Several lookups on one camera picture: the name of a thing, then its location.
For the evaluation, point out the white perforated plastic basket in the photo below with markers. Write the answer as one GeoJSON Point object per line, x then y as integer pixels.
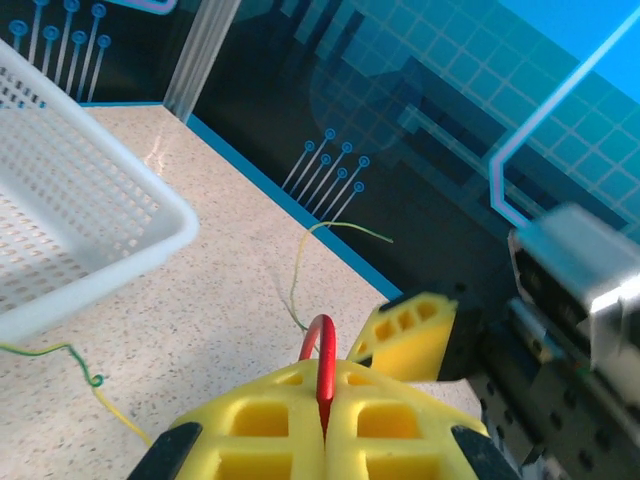
{"type": "Point", "coordinates": [75, 200]}

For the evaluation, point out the aluminium corner post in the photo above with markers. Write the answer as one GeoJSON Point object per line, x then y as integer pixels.
{"type": "Point", "coordinates": [200, 60]}

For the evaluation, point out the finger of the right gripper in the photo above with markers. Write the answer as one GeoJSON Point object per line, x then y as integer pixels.
{"type": "Point", "coordinates": [410, 345]}

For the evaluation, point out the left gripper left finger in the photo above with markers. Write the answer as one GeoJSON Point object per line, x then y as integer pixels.
{"type": "Point", "coordinates": [305, 425]}

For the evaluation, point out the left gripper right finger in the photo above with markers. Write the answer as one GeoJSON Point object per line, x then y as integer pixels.
{"type": "Point", "coordinates": [345, 425]}

